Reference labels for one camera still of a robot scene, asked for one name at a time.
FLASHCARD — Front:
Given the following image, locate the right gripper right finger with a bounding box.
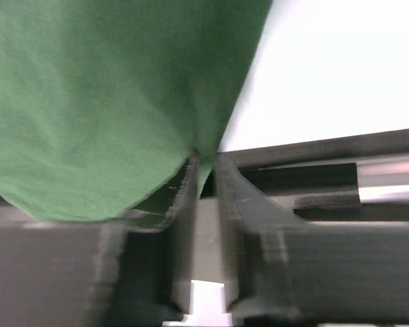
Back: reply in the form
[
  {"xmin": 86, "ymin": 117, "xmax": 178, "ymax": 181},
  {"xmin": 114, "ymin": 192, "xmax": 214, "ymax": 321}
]
[{"xmin": 215, "ymin": 156, "xmax": 409, "ymax": 326}]

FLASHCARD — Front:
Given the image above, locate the white green raglan t-shirt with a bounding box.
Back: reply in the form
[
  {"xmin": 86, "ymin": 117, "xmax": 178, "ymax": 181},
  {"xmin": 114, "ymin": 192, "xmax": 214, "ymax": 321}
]
[{"xmin": 0, "ymin": 1, "xmax": 271, "ymax": 231}]

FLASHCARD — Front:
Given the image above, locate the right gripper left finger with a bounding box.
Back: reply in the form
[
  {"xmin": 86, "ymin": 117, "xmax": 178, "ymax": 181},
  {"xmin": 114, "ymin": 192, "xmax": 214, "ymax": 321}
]
[{"xmin": 0, "ymin": 156, "xmax": 199, "ymax": 326}]

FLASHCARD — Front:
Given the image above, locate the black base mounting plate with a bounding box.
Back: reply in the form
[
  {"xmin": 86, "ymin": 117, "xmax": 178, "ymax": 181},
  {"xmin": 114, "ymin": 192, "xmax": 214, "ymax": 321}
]
[{"xmin": 0, "ymin": 120, "xmax": 409, "ymax": 233}]

